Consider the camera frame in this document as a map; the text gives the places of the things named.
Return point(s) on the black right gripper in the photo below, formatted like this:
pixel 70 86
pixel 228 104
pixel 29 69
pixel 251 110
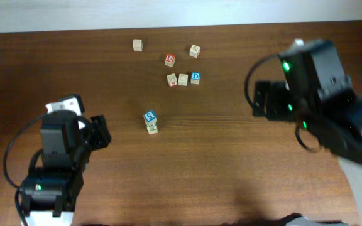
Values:
pixel 273 90

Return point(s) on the plain wooden row block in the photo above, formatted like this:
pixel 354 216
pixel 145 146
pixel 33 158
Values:
pixel 152 130

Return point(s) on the plain wooden block far right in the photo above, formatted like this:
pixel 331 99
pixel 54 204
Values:
pixel 194 51

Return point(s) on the plain wooden block middle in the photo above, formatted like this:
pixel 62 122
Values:
pixel 183 79

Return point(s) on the plain wooden block far left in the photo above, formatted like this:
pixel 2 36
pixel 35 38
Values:
pixel 137 45

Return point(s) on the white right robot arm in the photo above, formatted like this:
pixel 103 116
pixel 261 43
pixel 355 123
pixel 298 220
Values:
pixel 340 132

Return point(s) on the blue D letter block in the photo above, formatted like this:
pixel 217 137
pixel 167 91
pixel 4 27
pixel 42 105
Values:
pixel 195 78

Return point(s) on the yellow O letter block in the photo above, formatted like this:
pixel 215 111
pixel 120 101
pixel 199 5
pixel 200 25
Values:
pixel 151 126

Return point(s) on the green R letter block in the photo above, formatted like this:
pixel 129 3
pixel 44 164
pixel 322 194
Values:
pixel 150 117

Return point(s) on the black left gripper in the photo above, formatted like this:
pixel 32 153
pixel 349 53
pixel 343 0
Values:
pixel 98 122

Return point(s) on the wooden block red side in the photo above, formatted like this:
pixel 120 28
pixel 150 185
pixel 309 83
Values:
pixel 172 80

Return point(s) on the red U letter block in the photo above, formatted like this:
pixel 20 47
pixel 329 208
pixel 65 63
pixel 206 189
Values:
pixel 169 60

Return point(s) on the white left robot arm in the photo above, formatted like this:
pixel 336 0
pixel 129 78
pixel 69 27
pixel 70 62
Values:
pixel 48 195

